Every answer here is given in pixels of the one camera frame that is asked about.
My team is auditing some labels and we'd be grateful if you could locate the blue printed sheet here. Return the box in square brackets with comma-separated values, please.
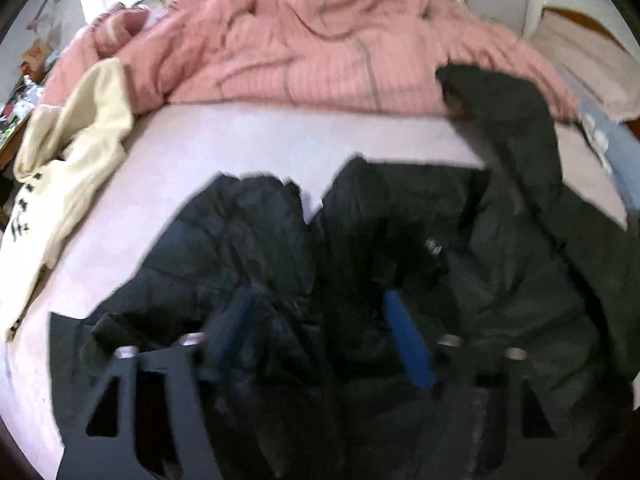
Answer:
[575, 110, 640, 196]

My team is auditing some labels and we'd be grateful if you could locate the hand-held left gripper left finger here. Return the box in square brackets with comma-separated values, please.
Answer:
[56, 287, 261, 480]

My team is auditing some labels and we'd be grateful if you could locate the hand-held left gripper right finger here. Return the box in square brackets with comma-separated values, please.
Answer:
[382, 289, 571, 480]

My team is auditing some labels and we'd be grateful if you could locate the pink quilt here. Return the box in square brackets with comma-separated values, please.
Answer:
[42, 0, 581, 123]

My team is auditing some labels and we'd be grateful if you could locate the white and wood headboard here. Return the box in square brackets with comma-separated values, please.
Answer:
[522, 0, 640, 91]

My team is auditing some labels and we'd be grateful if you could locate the beige pillow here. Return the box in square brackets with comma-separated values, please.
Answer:
[527, 5, 640, 123]

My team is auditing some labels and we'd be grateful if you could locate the black down jacket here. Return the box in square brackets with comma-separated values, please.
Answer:
[47, 62, 636, 480]

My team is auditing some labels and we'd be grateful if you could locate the cream printed hoodie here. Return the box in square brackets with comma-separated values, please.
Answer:
[0, 57, 136, 343]

